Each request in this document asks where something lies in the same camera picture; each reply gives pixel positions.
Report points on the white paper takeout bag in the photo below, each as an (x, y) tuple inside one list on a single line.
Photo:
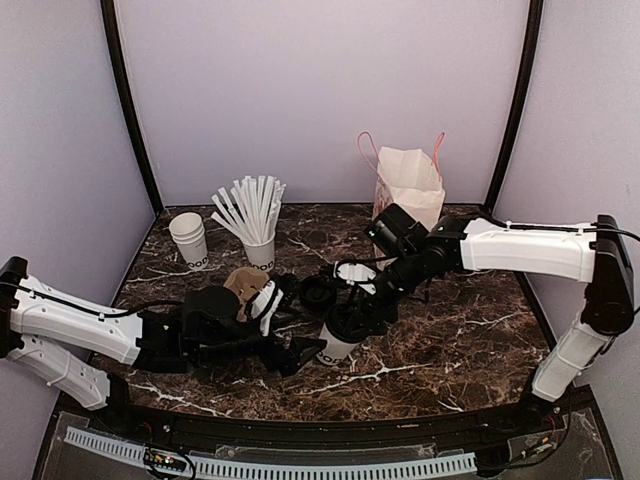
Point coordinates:
[(410, 178)]

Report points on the white slotted cable duct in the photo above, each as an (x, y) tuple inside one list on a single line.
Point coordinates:
[(244, 463)]

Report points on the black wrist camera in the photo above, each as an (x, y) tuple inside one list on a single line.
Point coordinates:
[(209, 314), (395, 233)]

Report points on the black frame post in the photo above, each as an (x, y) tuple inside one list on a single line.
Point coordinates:
[(526, 63), (120, 74)]

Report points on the black left frame post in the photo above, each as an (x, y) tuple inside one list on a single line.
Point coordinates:
[(120, 74)]

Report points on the white cup holding straws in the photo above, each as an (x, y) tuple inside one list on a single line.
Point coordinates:
[(261, 256)]

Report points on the single black cup lid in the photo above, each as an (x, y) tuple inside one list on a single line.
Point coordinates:
[(337, 320)]

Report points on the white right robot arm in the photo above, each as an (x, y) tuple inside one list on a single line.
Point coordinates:
[(591, 253)]

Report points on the white paper coffee cup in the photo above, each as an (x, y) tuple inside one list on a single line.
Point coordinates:
[(335, 350)]

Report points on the stack of black cup lids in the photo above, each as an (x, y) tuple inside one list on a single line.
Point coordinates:
[(316, 295)]

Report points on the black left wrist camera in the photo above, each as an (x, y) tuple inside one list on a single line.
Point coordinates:
[(209, 314)]

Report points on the stack of white paper cups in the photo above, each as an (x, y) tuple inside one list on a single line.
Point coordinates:
[(188, 233)]

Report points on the black table front rail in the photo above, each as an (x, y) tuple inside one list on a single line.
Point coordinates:
[(195, 432)]

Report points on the brown cardboard cup carrier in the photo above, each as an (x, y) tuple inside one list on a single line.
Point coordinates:
[(245, 282)]

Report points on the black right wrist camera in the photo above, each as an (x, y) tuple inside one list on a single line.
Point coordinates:
[(395, 233)]

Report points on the bundle of white wrapped straws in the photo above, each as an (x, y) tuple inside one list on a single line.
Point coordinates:
[(250, 208)]

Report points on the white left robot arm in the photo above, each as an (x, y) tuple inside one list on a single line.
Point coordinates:
[(165, 336)]

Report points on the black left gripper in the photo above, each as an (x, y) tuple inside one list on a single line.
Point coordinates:
[(291, 362)]

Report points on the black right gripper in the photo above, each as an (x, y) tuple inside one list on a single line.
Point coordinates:
[(390, 312)]

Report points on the black right frame post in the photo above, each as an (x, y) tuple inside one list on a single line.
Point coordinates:
[(526, 63)]

